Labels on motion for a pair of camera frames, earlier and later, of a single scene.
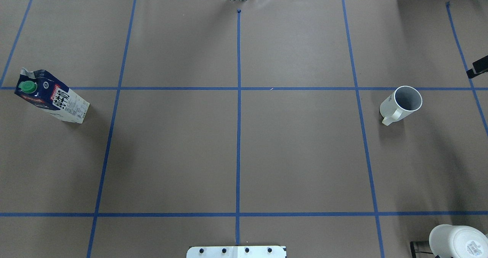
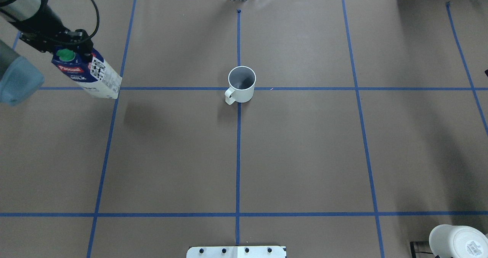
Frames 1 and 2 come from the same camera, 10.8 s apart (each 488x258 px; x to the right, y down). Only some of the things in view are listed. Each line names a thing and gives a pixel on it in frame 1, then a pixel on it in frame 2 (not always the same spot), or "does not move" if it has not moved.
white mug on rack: x=448 y=241 does not move
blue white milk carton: x=40 y=87 -> x=97 y=77
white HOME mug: x=404 y=101 -> x=241 y=81
